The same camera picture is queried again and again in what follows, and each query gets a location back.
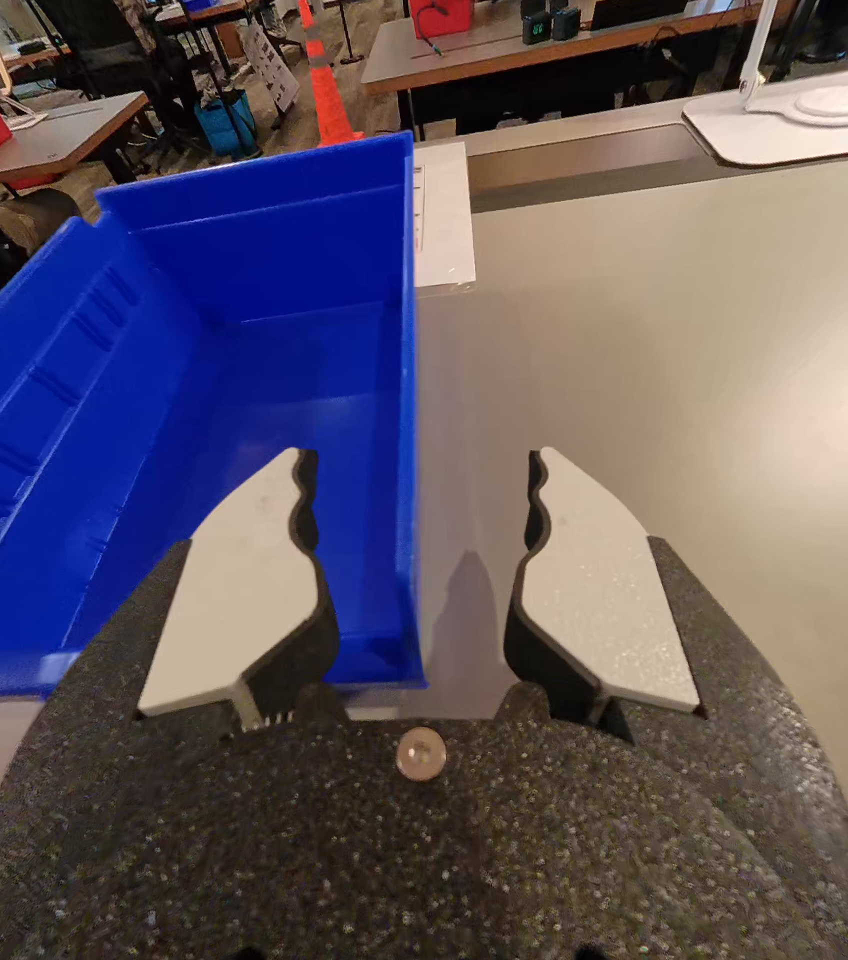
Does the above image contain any white sign board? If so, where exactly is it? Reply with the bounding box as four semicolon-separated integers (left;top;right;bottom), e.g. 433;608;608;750
241;18;302;118

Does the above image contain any printed paper sheet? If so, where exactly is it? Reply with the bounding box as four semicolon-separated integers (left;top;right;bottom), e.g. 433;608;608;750
412;140;479;294

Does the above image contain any instruction sheet on stand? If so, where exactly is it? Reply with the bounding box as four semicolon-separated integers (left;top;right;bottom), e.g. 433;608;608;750
679;0;848;169

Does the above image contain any wooden work table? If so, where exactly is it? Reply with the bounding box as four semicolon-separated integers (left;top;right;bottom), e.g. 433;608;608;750
361;0;763;139

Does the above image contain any blue plastic bin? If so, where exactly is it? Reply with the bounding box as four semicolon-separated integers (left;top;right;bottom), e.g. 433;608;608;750
0;131;428;703

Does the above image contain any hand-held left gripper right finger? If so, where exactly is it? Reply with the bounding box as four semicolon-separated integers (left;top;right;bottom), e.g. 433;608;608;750
504;446;703;721

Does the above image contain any black box with green display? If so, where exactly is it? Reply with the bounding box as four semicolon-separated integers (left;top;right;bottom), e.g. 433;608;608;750
522;5;583;46

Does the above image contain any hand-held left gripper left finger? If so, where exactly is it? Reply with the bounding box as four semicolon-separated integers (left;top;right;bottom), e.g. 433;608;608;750
136;447;341;724

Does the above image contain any orange traffic cone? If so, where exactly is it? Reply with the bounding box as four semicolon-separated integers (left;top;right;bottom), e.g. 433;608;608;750
297;0;365;148

